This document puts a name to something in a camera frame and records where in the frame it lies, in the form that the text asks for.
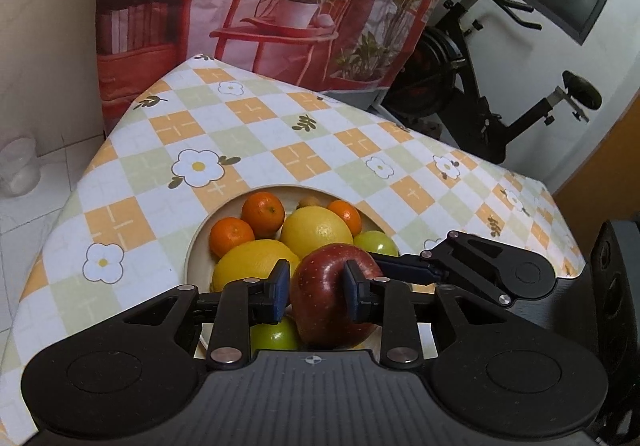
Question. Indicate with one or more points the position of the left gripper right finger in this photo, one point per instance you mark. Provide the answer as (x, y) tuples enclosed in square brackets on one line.
[(386, 303)]

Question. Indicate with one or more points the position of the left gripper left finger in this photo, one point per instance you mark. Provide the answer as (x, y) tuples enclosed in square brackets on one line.
[(237, 308)]

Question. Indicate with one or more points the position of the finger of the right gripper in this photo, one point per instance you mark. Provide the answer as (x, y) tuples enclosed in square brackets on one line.
[(411, 269)]

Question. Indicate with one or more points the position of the green apple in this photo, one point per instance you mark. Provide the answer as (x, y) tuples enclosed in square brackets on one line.
[(376, 242), (282, 336)]

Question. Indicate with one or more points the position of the bright red apple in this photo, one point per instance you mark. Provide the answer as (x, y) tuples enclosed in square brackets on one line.
[(318, 298)]

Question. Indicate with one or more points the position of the orange tangerine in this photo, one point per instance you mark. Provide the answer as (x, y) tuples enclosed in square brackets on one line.
[(264, 213), (228, 233), (348, 213)]

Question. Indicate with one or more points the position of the large yellow lemon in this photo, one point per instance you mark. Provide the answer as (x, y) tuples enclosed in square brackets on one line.
[(310, 228)]

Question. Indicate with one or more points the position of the brown kiwi fruit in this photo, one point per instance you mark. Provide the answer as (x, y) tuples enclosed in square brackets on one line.
[(308, 201)]

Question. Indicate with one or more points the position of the beige round plate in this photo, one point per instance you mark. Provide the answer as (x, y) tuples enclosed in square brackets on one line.
[(200, 261)]

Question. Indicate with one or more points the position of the checkered floral tablecloth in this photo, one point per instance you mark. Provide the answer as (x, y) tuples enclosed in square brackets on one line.
[(207, 132)]

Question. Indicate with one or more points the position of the orange wooden door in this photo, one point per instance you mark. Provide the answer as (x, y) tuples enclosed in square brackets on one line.
[(606, 186)]

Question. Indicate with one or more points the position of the clear plastic container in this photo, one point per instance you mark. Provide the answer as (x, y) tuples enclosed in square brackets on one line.
[(20, 169)]

